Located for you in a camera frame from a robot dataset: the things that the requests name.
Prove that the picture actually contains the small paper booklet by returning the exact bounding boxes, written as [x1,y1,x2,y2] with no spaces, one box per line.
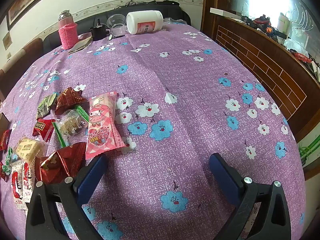
[69,35,93,55]

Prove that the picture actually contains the green white candy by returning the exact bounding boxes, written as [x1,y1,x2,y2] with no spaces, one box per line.
[3,147,19,176]

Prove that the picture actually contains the red orange snack packet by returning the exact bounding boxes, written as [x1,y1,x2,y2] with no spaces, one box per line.
[0,129,12,151]

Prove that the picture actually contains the clear plastic cup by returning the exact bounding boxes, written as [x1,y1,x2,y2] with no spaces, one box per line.
[107,14,126,36]

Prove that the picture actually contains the beige green snack packet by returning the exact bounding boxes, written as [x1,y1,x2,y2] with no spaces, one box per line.
[36,92,57,120]

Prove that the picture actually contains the pink snack packet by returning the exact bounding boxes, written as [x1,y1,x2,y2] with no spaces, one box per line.
[85,91,126,160]

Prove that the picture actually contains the pink knit-sleeved bottle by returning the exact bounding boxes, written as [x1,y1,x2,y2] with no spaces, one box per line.
[58,10,78,50]

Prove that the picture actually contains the small black holder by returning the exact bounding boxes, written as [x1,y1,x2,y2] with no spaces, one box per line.
[90,19,110,41]

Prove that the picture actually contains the brown sofa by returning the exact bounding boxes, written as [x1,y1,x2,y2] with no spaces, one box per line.
[0,37,44,98]

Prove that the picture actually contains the dark cloth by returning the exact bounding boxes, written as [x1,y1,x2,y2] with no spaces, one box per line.
[144,0,181,7]

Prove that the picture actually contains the dark red foil snack packet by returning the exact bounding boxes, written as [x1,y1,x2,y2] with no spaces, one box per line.
[35,142,87,184]
[54,87,87,115]

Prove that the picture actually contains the wire rack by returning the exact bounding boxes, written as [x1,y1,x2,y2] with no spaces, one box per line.
[291,4,314,30]

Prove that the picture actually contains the red black tool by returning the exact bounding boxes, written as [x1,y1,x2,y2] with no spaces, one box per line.
[252,16,272,33]

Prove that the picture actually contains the white red snack packet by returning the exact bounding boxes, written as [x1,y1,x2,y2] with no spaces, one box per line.
[10,164,25,207]
[21,162,37,209]

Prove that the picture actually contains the clear green-edged snack packet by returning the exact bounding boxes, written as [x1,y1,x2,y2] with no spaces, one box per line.
[52,105,90,148]

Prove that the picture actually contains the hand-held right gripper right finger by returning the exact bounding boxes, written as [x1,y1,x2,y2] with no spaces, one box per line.
[209,153,292,240]

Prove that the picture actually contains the purple floral tablecloth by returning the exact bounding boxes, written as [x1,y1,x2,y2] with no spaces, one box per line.
[0,21,308,240]

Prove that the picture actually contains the small wall plaque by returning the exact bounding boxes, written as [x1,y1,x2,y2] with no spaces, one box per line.
[2,34,12,50]

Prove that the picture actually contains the wooden brick-pattern counter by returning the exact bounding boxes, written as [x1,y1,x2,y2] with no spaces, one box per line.
[215,15,320,143]

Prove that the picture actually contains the black sofa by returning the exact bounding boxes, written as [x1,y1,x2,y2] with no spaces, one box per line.
[43,2,192,54]

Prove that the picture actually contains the white jug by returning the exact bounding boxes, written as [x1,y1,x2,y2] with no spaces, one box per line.
[277,12,291,34]

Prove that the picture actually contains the cream snack packet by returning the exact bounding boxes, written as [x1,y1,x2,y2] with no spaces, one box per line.
[15,136,48,167]

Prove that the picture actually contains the cardboard box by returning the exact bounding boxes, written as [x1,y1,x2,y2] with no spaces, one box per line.
[0,112,10,137]

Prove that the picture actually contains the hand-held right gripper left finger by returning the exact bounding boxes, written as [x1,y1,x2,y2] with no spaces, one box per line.
[25,153,108,240]

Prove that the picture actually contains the white plastic jar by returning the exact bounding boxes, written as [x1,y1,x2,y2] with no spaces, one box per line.
[126,10,164,35]

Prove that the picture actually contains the small red snack packet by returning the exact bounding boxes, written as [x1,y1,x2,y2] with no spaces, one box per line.
[32,118,56,143]

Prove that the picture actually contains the white flat box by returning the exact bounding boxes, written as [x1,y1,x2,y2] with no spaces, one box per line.
[210,7,242,16]

